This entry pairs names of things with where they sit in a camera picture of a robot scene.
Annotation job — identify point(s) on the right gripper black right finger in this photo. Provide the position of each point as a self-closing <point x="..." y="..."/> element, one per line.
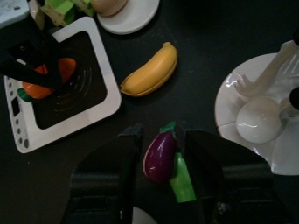
<point x="230" y="186"/>

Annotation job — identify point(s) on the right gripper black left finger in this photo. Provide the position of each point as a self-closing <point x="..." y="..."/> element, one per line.
<point x="101" y="180"/>

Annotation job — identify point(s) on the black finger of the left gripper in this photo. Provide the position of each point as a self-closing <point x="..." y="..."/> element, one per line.
<point x="28" y="73"/>
<point x="49" y="52"/>

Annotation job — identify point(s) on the orange toy carrot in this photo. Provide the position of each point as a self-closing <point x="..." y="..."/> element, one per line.
<point x="37" y="90"/>

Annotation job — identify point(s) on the bright green toy vegetable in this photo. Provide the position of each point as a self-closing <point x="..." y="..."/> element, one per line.
<point x="184" y="182"/>

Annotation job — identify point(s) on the light green toy block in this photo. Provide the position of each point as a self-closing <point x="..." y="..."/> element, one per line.
<point x="58" y="10"/>

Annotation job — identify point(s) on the white toy bowl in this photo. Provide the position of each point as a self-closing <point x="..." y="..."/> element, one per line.
<point x="141" y="218"/>

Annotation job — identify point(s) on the purple toy eggplant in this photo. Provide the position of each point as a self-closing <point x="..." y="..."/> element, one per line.
<point x="160" y="157"/>

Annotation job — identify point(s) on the large white toy plate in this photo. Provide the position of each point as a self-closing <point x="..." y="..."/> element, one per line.
<point x="288" y="157"/>

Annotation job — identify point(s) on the white toy induction stove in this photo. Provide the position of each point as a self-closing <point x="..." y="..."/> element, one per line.
<point x="105" y="99"/>

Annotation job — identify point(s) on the tan toy egg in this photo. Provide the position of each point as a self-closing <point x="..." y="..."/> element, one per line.
<point x="108" y="5"/>

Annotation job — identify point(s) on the white egg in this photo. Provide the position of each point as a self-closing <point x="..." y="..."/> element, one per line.
<point x="260" y="121"/>

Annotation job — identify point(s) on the small white toy plate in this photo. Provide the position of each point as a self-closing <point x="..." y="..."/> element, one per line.
<point x="133" y="19"/>

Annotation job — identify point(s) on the yellow toy banana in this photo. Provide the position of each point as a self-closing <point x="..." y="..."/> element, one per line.
<point x="150" y="73"/>

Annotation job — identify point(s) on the white toy fork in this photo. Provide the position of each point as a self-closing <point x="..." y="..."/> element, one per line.
<point x="265" y="75"/>
<point x="290" y="68"/>

